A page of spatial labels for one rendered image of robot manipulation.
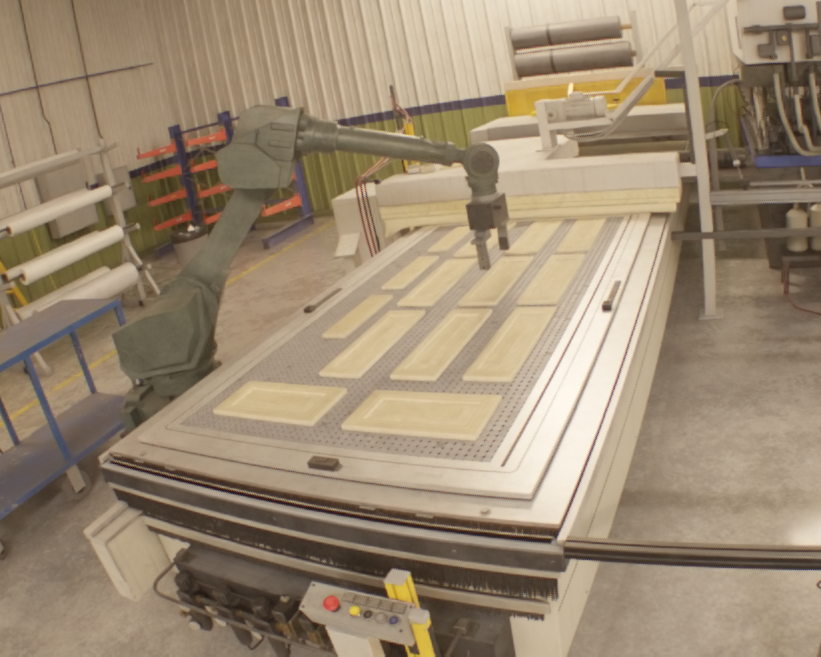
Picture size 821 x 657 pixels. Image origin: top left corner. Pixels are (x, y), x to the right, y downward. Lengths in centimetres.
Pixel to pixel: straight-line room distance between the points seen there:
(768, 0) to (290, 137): 368
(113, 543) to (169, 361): 108
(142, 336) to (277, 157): 110
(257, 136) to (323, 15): 714
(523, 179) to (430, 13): 511
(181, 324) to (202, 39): 880
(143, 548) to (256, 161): 176
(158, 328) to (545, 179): 269
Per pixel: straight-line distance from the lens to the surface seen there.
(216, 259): 359
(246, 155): 312
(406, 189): 501
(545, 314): 296
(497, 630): 200
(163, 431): 277
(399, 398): 246
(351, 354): 294
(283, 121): 317
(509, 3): 902
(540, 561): 181
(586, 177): 456
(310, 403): 259
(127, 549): 280
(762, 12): 535
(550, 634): 208
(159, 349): 339
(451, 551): 189
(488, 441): 214
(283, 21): 1064
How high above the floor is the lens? 200
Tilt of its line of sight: 19 degrees down
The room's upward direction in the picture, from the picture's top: 11 degrees counter-clockwise
